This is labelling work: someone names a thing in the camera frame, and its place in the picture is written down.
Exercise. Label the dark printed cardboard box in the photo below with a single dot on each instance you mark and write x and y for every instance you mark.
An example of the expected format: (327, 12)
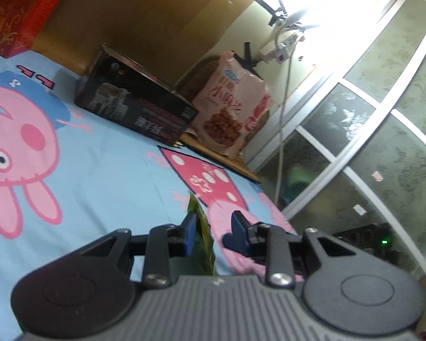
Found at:
(135, 106)

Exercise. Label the black stand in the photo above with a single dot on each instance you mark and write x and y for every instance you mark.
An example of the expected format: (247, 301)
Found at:
(248, 57)

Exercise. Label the wooden headboard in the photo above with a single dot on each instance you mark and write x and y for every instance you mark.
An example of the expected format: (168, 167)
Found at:
(145, 17)

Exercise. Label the blue cartoon printed bedsheet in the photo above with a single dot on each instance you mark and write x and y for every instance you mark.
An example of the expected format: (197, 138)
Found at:
(92, 177)

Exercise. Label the white power strip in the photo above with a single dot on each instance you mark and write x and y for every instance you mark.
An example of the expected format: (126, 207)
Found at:
(282, 49)

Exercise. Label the small white sticker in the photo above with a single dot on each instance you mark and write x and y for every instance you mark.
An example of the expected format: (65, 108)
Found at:
(358, 209)

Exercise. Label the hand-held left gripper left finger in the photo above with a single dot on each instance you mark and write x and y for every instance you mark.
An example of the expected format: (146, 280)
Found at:
(190, 232)

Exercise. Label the black wall bracket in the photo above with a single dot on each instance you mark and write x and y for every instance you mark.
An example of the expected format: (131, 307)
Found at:
(280, 10)

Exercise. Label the green yellow snack packet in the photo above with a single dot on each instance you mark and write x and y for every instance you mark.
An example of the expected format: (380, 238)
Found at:
(202, 234)

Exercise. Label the large pink snack bag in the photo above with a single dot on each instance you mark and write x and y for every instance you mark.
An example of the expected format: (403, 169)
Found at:
(230, 106)

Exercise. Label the frosted glass sliding door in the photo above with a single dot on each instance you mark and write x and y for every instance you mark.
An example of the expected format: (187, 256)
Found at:
(383, 131)

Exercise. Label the black device with green light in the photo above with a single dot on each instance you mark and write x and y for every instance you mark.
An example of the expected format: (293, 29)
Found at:
(369, 239)

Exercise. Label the red gift box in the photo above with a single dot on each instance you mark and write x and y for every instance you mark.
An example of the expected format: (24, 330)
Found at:
(17, 10)

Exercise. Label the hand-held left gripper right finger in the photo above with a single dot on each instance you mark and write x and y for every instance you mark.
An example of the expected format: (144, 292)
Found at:
(239, 234)

